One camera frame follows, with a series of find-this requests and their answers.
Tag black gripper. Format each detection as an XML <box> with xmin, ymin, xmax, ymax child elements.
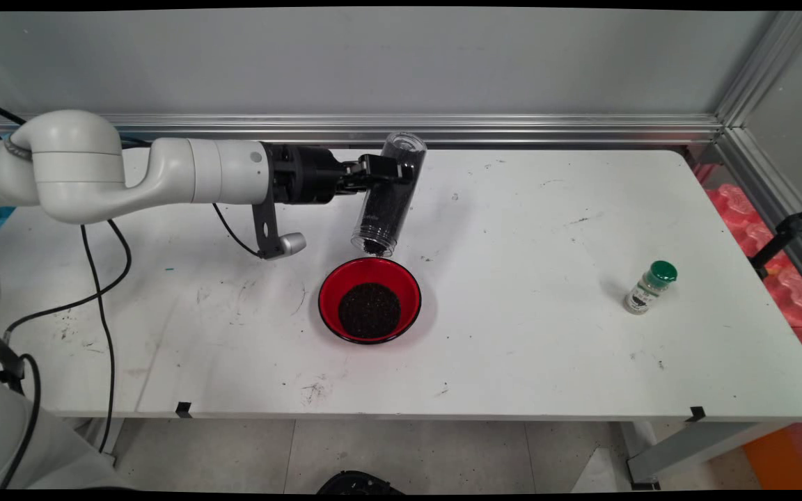
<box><xmin>265</xmin><ymin>143</ymin><xmax>405</xmax><ymax>206</ymax></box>

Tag clear plastic jar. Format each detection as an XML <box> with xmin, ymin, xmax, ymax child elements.
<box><xmin>350</xmin><ymin>132</ymin><xmax>427</xmax><ymax>258</ymax></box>

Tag red bowl black rim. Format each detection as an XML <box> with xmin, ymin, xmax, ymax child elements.
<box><xmin>317</xmin><ymin>257</ymin><xmax>422</xmax><ymax>345</ymax></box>

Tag green-lid spice jar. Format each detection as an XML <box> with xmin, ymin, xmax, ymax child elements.
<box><xmin>624</xmin><ymin>260</ymin><xmax>678</xmax><ymax>315</ymax></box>

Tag black round floor object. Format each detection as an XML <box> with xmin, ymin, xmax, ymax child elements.
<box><xmin>316</xmin><ymin>470</ymin><xmax>405</xmax><ymax>496</ymax></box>

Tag red plastic packages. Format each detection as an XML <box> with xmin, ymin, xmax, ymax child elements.
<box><xmin>693</xmin><ymin>164</ymin><xmax>802</xmax><ymax>380</ymax></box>

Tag grey metal table leg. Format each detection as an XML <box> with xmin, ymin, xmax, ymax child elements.
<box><xmin>84</xmin><ymin>417</ymin><xmax>125</xmax><ymax>466</ymax></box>
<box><xmin>620</xmin><ymin>420</ymin><xmax>792</xmax><ymax>489</ymax></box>

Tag black tripod stand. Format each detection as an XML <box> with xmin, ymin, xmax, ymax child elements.
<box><xmin>749</xmin><ymin>188</ymin><xmax>802</xmax><ymax>279</ymax></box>

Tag orange box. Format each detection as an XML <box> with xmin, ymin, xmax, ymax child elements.
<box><xmin>742</xmin><ymin>417</ymin><xmax>802</xmax><ymax>489</ymax></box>

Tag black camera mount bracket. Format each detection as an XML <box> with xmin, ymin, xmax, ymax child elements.
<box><xmin>251</xmin><ymin>202</ymin><xmax>288</xmax><ymax>260</ymax></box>

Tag aluminium frame rail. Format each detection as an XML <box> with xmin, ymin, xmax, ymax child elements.
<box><xmin>714</xmin><ymin>129</ymin><xmax>802</xmax><ymax>307</ymax></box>
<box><xmin>0</xmin><ymin>113</ymin><xmax>725</xmax><ymax>147</ymax></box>

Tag black cable with metal plug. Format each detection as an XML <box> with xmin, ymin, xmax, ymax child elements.
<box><xmin>3</xmin><ymin>203</ymin><xmax>264</xmax><ymax>338</ymax></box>

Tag thin black cable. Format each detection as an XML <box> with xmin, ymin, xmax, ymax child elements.
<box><xmin>79</xmin><ymin>223</ymin><xmax>118</xmax><ymax>454</ymax></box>

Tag aluminium frame post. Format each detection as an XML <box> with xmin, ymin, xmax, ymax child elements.
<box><xmin>714</xmin><ymin>10</ymin><xmax>802</xmax><ymax>129</ymax></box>

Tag black printed velcro strap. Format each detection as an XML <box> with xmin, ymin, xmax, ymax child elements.
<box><xmin>0</xmin><ymin>324</ymin><xmax>26</xmax><ymax>383</ymax></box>

